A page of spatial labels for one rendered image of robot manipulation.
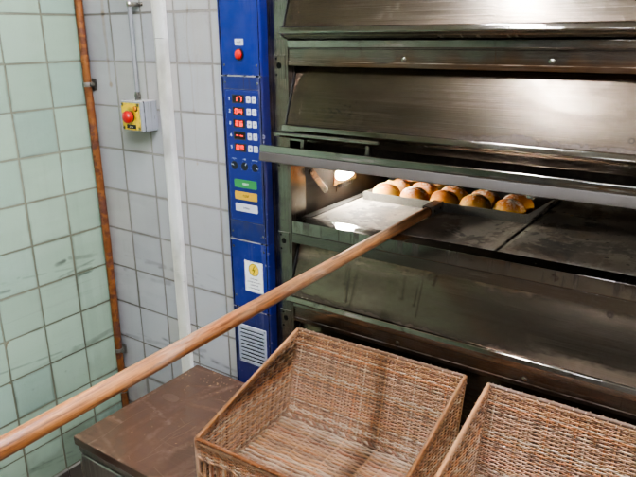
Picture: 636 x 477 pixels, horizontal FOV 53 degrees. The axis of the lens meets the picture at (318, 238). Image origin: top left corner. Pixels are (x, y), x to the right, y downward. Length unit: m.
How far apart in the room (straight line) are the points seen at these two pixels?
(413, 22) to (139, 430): 1.40
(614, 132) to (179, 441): 1.42
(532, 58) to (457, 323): 0.68
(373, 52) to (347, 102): 0.15
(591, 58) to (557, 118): 0.14
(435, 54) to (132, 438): 1.37
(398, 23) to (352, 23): 0.13
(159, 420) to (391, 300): 0.82
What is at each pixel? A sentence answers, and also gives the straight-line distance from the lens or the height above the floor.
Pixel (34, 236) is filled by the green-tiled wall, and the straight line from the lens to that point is 2.43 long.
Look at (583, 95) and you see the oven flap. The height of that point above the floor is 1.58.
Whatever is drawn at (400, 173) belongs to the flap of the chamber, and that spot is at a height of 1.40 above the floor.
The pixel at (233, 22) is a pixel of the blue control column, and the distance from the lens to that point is 1.93.
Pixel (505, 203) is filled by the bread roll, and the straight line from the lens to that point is 1.98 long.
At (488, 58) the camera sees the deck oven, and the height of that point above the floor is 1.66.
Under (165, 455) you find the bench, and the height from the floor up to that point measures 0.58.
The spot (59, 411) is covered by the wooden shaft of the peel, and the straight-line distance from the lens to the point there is 1.03.
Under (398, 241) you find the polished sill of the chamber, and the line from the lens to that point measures 1.74.
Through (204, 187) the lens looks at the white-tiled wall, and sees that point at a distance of 2.14.
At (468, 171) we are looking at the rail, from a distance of 1.45.
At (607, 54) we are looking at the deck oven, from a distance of 1.50.
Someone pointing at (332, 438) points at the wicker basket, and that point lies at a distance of 1.95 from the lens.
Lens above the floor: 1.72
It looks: 18 degrees down
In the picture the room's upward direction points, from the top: 1 degrees counter-clockwise
